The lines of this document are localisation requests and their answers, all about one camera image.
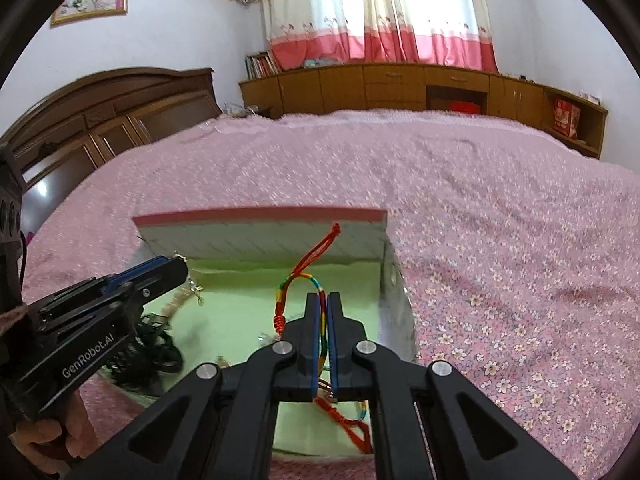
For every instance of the red item under desk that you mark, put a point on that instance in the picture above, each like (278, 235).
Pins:
(465, 107)

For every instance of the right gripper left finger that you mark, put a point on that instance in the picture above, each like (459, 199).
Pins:
(217, 423)

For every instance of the dark wooden headboard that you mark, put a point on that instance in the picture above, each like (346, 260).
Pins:
(78, 128)

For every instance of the red cardboard box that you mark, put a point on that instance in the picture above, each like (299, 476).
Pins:
(237, 258)

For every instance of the red gift box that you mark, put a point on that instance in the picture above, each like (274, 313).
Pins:
(566, 118)

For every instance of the green foam box liner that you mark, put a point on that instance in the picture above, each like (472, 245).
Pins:
(236, 319)

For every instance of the row of books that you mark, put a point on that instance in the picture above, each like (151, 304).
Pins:
(261, 65)

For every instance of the pink tassel hairpin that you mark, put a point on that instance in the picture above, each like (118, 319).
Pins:
(174, 305)

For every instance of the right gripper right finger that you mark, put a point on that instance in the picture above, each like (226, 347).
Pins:
(429, 422)

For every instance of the gold pearl jewelry piece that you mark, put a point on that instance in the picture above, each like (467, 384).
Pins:
(190, 285)

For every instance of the pink cream curtains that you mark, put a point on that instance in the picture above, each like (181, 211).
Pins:
(439, 32)

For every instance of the pink floral bedspread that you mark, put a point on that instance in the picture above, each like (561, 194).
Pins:
(520, 257)

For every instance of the black ribbon hair clip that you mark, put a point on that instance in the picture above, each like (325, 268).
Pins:
(148, 356)

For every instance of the person's left hand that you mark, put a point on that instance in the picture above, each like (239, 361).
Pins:
(80, 440)

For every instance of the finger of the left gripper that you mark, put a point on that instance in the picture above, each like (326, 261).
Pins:
(145, 274)
(132, 302)

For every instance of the long wooden cabinet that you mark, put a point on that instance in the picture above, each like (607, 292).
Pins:
(395, 86)

